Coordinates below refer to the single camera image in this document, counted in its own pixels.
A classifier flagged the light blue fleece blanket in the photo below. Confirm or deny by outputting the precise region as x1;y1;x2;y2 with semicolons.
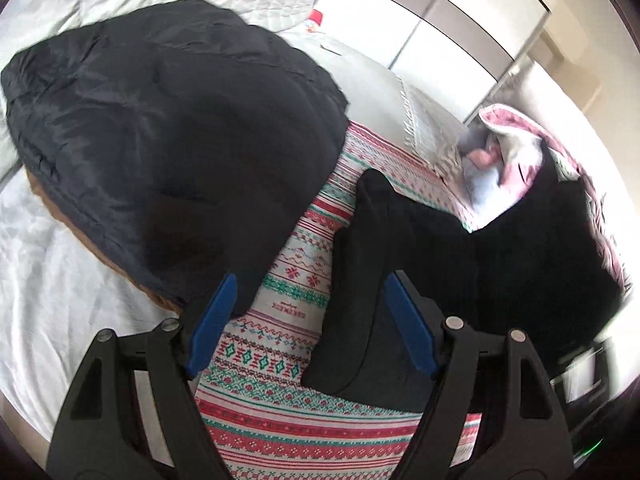
458;126;504;210

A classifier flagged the folded dark navy jacket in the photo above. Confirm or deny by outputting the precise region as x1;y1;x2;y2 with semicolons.
1;0;349;315

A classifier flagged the patterned nordic blanket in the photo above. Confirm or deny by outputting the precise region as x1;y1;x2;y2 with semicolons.
195;122;473;479

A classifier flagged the red small object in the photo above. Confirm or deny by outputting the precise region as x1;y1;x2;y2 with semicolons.
308;9;323;26

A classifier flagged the black quilted coat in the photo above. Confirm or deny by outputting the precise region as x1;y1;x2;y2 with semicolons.
306;154;622;413

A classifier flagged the pink velvet blanket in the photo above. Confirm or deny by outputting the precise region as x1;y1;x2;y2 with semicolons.
478;104;630;294

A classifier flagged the white sliding wardrobe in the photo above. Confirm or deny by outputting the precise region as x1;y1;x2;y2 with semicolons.
314;0;559;122

